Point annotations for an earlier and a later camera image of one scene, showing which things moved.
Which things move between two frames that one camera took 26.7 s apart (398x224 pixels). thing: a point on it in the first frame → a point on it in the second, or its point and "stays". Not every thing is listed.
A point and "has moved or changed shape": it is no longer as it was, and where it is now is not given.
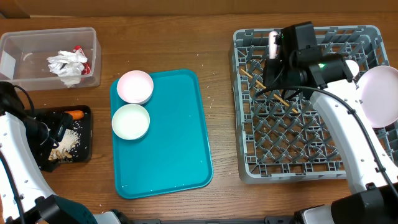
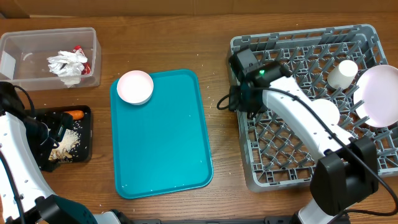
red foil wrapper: (86, 70) stays
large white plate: (377, 96) stays
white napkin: (68, 66) stays
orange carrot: (77, 114) stays
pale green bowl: (130, 121) has moved or changed shape
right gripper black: (270, 79) → (238, 101)
